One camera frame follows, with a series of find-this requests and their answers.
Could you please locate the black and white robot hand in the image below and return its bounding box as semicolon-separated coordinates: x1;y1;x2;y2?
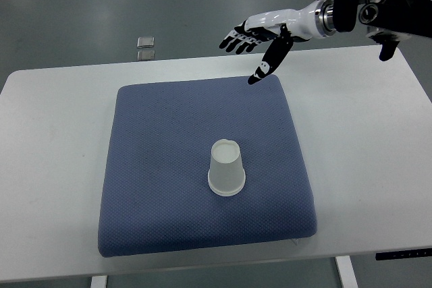
219;0;336;85

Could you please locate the white paper cup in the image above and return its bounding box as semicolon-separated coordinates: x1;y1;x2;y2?
207;139;246;192
210;187;242;197

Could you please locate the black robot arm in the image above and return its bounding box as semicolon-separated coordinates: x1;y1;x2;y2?
316;0;431;61

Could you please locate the upper metal floor plate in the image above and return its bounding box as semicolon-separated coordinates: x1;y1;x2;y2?
136;36;155;49

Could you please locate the metal floor plate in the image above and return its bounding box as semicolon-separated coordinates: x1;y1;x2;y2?
137;50;155;61
136;36;155;49

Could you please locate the lower metal floor plate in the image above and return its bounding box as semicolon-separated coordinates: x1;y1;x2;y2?
137;50;155;61

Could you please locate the white paper cup on cushion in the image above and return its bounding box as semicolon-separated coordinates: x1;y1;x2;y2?
210;187;242;197

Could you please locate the blue fabric cushion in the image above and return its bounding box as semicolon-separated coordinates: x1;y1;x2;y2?
98;75;317;257

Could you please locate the white right table leg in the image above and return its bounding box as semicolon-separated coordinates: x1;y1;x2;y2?
335;256;358;288

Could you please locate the white table leg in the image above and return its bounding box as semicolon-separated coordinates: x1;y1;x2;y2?
335;256;358;288
90;276;108;288

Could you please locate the black table control panel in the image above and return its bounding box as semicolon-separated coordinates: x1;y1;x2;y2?
375;248;432;261

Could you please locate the white left table leg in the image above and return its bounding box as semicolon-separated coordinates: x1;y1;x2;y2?
90;276;108;288

